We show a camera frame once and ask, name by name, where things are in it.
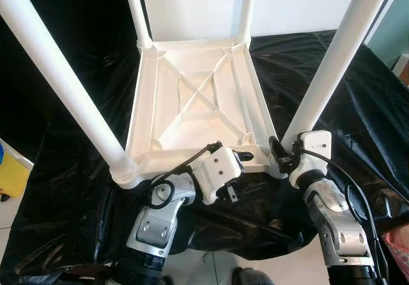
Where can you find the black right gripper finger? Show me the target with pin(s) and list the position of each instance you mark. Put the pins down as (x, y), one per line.
(277, 149)

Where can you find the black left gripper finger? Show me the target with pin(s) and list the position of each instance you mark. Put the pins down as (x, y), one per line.
(244, 156)

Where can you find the white plastic table leg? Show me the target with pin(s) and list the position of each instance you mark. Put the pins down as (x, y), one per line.
(339, 48)
(57, 74)
(136, 10)
(246, 10)

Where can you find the black plastic table cover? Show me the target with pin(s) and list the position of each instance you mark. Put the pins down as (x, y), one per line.
(358, 106)

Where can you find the grey right robot foot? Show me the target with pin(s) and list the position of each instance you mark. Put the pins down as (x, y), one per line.
(250, 277)

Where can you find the brown wooden cabinet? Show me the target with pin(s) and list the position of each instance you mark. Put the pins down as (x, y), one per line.
(401, 69)

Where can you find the black door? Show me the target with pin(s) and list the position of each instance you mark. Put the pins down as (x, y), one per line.
(83, 36)

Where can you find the yellow waste bin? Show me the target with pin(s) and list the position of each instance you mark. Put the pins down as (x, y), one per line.
(11, 173)

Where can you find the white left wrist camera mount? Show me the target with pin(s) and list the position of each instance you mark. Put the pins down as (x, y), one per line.
(220, 167)

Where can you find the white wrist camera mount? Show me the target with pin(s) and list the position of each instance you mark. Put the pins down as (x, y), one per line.
(220, 167)
(316, 144)

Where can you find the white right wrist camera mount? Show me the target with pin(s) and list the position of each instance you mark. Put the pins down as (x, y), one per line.
(316, 144)

